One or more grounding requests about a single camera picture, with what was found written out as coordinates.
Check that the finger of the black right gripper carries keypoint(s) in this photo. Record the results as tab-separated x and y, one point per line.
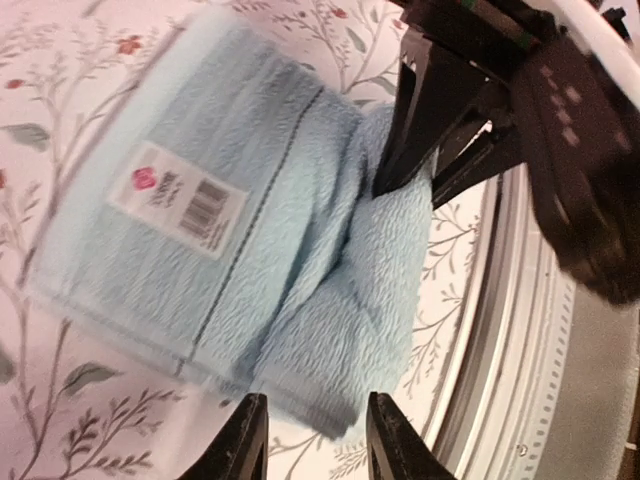
475	149
436	91

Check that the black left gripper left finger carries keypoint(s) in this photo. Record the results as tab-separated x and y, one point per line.
239	451

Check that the light blue towel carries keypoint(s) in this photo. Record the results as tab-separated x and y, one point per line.
225	229

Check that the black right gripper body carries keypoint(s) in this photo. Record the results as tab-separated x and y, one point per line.
569	79

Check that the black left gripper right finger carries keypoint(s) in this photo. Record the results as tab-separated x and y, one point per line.
395	451

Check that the front aluminium rail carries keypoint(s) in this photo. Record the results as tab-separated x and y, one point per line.
541	380

